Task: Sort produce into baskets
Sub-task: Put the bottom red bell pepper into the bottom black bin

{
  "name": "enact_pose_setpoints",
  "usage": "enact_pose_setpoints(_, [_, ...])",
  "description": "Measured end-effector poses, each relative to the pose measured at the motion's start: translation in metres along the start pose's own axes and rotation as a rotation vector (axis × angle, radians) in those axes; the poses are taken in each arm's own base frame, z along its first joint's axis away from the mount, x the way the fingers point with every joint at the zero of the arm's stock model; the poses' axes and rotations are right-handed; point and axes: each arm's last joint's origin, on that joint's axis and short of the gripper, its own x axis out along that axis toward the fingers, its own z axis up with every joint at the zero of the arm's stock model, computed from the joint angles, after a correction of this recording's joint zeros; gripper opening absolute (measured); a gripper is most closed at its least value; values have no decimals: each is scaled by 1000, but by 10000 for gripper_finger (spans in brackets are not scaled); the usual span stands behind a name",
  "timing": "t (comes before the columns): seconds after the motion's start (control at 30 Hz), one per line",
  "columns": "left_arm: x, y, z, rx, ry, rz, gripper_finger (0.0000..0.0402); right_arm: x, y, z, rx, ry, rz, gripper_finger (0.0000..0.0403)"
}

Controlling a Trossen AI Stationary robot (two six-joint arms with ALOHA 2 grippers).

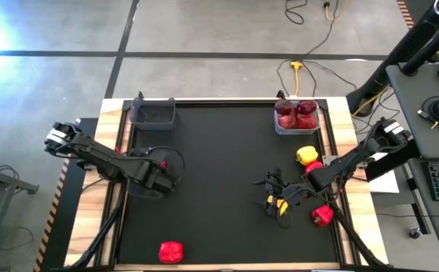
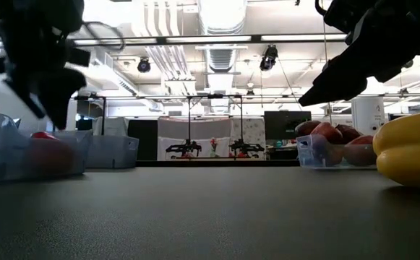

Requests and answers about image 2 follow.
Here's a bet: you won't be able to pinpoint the small clear plastic bin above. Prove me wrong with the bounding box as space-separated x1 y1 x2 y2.
85 135 140 170

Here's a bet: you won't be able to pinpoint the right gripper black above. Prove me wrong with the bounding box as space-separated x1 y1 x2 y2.
297 0 420 108

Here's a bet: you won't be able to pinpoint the silver ventilation duct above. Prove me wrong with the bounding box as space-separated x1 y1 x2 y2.
197 0 249 73

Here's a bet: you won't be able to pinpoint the white partition panel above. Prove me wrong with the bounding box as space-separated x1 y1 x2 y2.
157 117 267 162

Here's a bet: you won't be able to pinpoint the black background workstation frame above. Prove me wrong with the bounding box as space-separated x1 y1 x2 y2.
72 92 420 144

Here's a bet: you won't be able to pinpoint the red bell pepper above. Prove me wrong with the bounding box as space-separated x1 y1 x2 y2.
23 131 77 178

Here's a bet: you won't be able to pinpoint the black overhead light bar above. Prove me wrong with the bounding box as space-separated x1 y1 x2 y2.
0 32 348 48

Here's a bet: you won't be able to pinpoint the white storage box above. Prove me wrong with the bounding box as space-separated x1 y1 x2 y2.
92 116 129 137

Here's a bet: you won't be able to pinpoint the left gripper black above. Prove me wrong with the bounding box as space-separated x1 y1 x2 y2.
0 0 88 131

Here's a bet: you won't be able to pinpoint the black monitor screen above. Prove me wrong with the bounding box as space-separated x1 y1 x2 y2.
263 110 312 141

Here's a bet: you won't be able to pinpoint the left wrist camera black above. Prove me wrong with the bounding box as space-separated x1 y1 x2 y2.
67 46 92 69

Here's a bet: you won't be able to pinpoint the red flowers in vase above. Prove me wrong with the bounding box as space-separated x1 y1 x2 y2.
209 137 220 158

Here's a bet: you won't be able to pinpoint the large clear plastic bin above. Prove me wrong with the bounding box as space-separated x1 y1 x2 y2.
0 112 93 183

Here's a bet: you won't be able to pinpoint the white round pillar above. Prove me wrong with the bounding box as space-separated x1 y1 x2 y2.
351 95 386 137

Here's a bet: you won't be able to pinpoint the clear plastic bin blue label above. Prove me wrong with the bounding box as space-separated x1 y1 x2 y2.
296 134 379 170

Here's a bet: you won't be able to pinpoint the yellow bell pepper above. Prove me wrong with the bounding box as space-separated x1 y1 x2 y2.
372 110 420 189

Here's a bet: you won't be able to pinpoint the black cabinet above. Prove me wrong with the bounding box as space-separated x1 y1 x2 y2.
127 119 158 162

